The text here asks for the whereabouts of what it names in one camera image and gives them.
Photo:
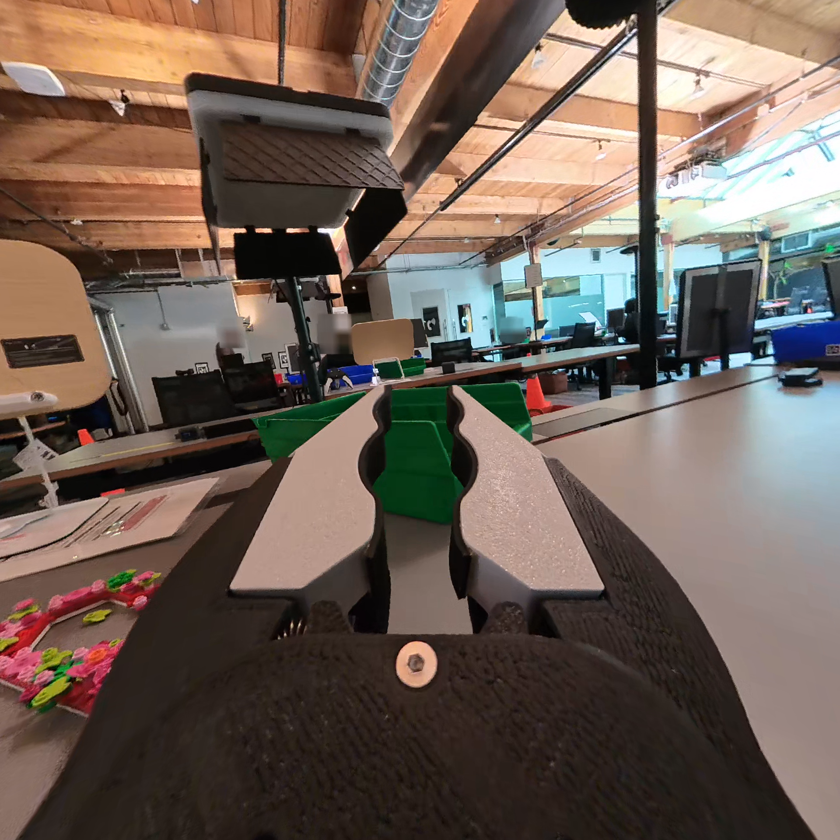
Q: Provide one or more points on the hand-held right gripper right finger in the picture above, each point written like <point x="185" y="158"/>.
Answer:
<point x="525" y="518"/>

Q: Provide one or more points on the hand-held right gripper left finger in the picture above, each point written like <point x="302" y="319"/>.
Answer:
<point x="315" y="512"/>

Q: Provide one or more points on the large red lego heart section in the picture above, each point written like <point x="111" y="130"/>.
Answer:
<point x="59" y="663"/>

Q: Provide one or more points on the large green plastic bin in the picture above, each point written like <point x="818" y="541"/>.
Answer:
<point x="420" y="472"/>

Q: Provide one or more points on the orange traffic cone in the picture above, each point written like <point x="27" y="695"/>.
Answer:
<point x="537" y="395"/>

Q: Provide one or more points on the blue plastic bins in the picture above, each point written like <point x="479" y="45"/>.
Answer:
<point x="354" y="374"/>

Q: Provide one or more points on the black tripod pole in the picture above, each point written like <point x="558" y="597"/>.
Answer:
<point x="305" y="341"/>

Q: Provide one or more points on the small green bin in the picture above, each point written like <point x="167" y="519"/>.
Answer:
<point x="407" y="367"/>

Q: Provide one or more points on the computer monitor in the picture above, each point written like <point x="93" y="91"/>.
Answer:
<point x="718" y="308"/>

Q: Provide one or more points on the small black device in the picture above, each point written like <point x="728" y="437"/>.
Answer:
<point x="799" y="376"/>

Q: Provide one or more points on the blue storage bin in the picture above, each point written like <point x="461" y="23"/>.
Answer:
<point x="804" y="342"/>

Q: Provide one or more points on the overhead light panel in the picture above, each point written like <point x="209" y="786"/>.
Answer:
<point x="282" y="170"/>

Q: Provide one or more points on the black vertical pole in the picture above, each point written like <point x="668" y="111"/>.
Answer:
<point x="648" y="197"/>

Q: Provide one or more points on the silver ventilation duct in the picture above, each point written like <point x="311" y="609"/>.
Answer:
<point x="397" y="46"/>

